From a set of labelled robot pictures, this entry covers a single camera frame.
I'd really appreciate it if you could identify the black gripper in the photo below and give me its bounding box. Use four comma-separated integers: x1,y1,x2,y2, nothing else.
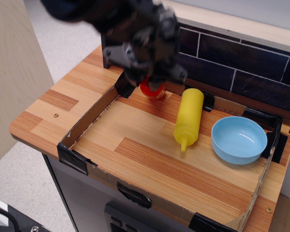
102,29,189,92

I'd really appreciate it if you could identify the red hot sauce bottle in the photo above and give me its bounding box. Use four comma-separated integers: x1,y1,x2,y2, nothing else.
140,75,165,100

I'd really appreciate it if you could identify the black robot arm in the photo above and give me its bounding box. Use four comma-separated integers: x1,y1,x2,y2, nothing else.
42,0,188,91

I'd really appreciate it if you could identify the cardboard fence with black tape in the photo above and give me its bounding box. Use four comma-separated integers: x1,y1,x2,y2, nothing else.
58,77,288,232

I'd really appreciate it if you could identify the yellow mustard squeeze bottle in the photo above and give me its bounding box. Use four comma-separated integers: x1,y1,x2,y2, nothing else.
174,88,204,152

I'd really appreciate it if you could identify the dark tile backsplash panel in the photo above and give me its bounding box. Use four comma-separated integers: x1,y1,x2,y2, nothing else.
100,19,290,136

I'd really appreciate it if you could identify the light blue bowl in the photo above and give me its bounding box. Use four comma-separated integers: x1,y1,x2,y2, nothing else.
211,116,268,165

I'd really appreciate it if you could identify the light wooden board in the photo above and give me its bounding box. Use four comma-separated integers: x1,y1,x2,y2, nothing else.
0,0,54,159

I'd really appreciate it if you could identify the grey cabinet under table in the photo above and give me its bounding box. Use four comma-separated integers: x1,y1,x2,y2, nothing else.
43,155,190,232

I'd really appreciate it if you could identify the grey control panel with buttons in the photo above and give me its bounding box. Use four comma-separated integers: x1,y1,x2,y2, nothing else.
104,204,147,232

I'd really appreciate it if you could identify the black metal base with screw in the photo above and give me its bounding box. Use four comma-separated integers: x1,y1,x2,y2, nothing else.
0,205,50,232

